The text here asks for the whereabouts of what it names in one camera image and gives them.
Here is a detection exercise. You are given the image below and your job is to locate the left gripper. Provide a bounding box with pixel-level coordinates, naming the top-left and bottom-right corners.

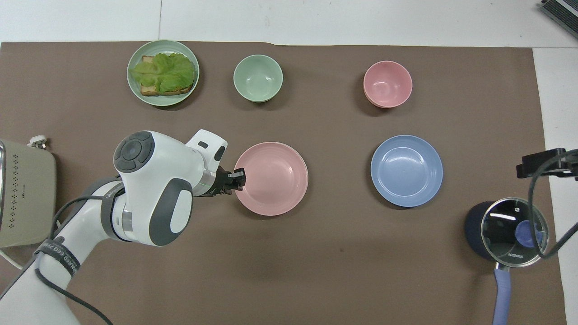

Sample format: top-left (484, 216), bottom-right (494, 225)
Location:
top-left (209, 166), bottom-right (246, 197)

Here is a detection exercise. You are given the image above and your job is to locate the pink plate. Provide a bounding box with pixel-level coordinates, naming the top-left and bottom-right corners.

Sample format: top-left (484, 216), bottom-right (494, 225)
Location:
top-left (234, 142), bottom-right (309, 216)

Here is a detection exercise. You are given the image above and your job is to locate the green bowl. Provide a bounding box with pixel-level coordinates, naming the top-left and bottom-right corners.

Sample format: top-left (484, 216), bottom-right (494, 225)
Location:
top-left (233, 54), bottom-right (284, 103)

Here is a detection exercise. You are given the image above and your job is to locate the toast slice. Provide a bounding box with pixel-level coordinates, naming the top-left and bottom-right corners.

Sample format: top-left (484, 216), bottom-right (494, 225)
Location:
top-left (140, 56), bottom-right (194, 97)

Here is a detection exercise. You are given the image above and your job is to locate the green lettuce leaf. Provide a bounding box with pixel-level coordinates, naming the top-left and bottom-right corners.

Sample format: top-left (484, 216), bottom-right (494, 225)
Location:
top-left (130, 53), bottom-right (197, 93)

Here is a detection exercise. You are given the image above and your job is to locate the green plate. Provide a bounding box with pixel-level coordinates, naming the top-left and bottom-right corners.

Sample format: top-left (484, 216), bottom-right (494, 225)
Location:
top-left (127, 40), bottom-right (200, 107)

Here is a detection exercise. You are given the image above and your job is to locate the blue plate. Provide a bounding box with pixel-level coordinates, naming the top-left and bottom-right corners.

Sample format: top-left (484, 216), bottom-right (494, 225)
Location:
top-left (371, 135), bottom-right (443, 208)

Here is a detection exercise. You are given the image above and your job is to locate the pink bowl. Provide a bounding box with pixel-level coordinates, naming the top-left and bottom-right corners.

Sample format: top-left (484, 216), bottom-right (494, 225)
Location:
top-left (363, 60), bottom-right (413, 109)

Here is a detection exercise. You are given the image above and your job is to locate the beige toaster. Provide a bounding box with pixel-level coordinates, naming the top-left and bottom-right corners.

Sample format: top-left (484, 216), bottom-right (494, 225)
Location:
top-left (0, 139), bottom-right (57, 248)

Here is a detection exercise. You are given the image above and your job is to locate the glass pot lid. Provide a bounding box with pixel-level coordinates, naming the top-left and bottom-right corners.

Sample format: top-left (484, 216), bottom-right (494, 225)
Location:
top-left (480, 197), bottom-right (550, 268)

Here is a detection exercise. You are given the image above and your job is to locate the black stand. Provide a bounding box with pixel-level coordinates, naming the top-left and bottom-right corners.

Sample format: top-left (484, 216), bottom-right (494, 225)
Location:
top-left (517, 148), bottom-right (578, 181)

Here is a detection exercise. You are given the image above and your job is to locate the grey ribbed device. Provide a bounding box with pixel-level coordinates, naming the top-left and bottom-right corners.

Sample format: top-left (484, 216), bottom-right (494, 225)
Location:
top-left (539, 0), bottom-right (578, 27)

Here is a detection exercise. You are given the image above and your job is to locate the black cable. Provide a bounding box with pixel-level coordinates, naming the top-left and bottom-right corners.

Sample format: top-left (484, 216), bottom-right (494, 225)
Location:
top-left (34, 183), bottom-right (125, 325)
top-left (527, 149), bottom-right (578, 260)

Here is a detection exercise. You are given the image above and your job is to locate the white cable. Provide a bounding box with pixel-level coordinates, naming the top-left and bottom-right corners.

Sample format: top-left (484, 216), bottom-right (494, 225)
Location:
top-left (0, 247), bottom-right (23, 271)

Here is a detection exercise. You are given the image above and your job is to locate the dark blue pot purple handle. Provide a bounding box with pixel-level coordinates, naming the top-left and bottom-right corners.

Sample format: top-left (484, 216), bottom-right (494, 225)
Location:
top-left (465, 200), bottom-right (513, 325)

